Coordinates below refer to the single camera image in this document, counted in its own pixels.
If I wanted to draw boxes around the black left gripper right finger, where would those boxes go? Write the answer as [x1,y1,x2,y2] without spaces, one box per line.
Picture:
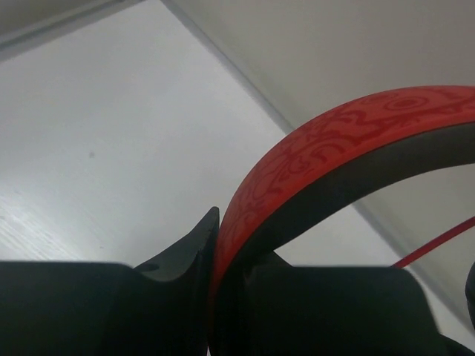
[211,253,471,355]

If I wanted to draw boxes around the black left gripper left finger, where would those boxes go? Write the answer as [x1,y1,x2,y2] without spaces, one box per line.
[1,208,220,355]

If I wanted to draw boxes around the red black headphones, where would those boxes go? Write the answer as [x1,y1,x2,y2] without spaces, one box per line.
[207,85,475,356]

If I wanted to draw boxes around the red headphone cable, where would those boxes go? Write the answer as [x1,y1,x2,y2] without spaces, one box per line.
[391,218,475,268]

